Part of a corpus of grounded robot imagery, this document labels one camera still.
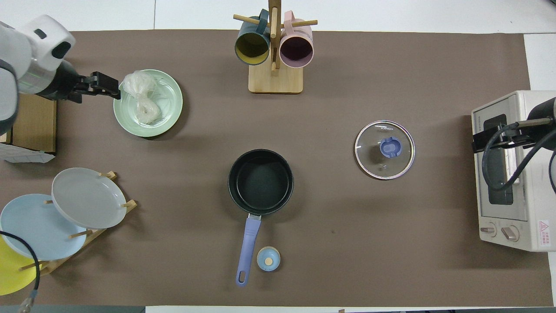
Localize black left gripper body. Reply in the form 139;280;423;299
37;61;95;103

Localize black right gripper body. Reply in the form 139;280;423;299
527;97;556;128

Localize vermicelli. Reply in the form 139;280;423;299
119;70;164;125

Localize glass lid with blue knob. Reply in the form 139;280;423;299
354;120;416;180

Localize mint green plate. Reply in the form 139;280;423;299
113;70;183;138

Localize grey plate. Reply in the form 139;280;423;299
51;167;128;230

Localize wooden plate rack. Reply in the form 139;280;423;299
17;171;138;276

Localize light blue plate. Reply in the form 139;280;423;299
0;194;88;260

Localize yellow plate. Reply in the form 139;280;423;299
0;237;42;296

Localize brown wooden board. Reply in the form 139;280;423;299
0;93;57;153

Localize white toaster oven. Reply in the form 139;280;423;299
471;90;556;252

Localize grey patterned cloth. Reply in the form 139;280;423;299
0;143;56;164

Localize teal mug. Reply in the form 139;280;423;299
235;10;271;66

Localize brown table mat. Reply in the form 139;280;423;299
0;30;556;307

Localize wooden mug tree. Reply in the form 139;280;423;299
233;0;318;94

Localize pink mug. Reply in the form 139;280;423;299
279;11;314;69

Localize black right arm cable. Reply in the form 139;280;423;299
481;123;556;194

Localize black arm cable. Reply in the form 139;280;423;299
0;230;41;313
481;123;556;194

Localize dark pot with purple handle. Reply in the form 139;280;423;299
228;149;295;287

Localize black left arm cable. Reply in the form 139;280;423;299
0;230;41;313

